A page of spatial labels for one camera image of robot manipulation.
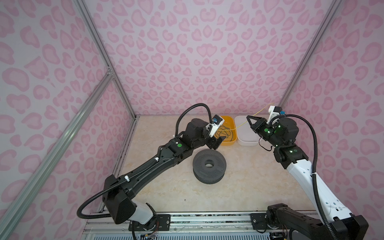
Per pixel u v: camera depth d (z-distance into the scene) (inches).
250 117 27.4
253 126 24.7
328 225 14.3
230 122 43.3
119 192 15.8
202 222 29.5
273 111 25.0
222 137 24.8
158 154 19.0
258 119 25.4
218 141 24.9
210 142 24.7
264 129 24.1
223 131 43.3
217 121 23.1
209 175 32.3
